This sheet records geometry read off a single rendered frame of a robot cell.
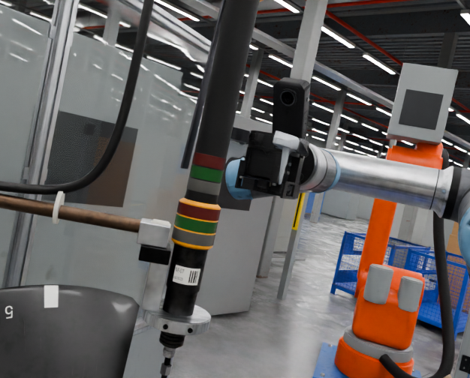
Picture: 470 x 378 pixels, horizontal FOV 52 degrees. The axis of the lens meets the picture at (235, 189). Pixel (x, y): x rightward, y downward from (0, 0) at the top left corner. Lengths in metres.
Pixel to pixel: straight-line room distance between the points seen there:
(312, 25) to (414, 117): 3.56
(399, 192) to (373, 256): 3.66
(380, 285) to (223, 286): 1.66
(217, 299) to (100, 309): 4.42
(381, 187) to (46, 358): 0.61
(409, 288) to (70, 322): 3.80
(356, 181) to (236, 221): 4.06
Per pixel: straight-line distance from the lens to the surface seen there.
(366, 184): 0.91
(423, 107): 4.37
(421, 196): 0.91
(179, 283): 0.49
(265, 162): 0.63
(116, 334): 0.65
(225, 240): 4.88
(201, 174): 0.47
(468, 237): 0.77
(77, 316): 0.65
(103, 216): 0.49
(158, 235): 0.48
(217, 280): 4.97
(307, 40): 7.52
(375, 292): 4.26
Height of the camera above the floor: 1.63
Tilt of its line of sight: 3 degrees down
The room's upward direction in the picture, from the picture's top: 12 degrees clockwise
